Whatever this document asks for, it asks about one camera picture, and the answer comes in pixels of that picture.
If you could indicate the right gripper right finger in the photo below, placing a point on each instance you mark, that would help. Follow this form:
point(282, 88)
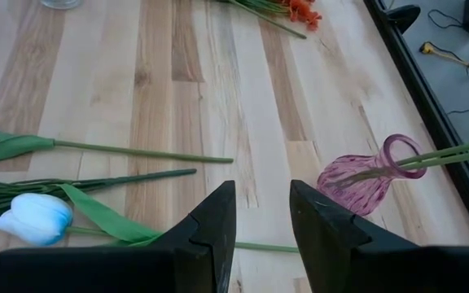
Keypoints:
point(324, 244)

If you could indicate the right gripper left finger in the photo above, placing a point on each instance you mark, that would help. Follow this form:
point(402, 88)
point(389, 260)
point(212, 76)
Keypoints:
point(214, 244)

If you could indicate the white blue artificial tulip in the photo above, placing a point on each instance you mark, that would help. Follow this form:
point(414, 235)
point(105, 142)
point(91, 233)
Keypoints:
point(35, 219)
point(462, 157)
point(454, 149)

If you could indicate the orange artificial flower bunch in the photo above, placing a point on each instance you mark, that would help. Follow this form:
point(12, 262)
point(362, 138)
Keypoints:
point(14, 191)
point(301, 12)

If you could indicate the pink artificial tulip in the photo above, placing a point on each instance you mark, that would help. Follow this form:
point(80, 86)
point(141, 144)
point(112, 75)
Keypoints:
point(14, 148)

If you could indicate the pink glass vase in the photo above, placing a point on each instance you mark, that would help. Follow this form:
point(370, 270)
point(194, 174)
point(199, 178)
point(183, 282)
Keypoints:
point(352, 187)

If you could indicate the clear glass vase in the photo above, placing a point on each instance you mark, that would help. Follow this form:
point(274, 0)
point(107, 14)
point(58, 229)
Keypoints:
point(60, 3)

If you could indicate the black stand base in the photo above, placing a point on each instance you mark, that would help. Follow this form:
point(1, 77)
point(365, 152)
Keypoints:
point(403, 16)

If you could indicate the black table frame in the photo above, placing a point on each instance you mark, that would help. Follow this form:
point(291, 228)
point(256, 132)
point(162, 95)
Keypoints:
point(434, 118)

